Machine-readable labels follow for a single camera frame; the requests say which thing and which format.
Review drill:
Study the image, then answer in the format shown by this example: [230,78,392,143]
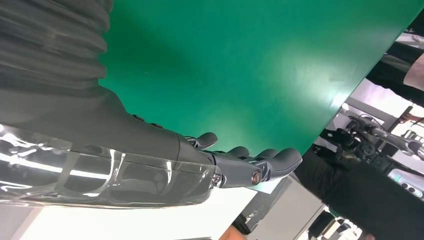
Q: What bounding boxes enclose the white desk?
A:
[18,187,259,240]

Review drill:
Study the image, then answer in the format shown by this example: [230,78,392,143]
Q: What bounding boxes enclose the grey smartphone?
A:
[386,168,424,200]

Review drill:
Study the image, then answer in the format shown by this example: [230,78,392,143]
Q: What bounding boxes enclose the person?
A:
[218,225,248,240]
[365,13,424,109]
[294,145,424,240]

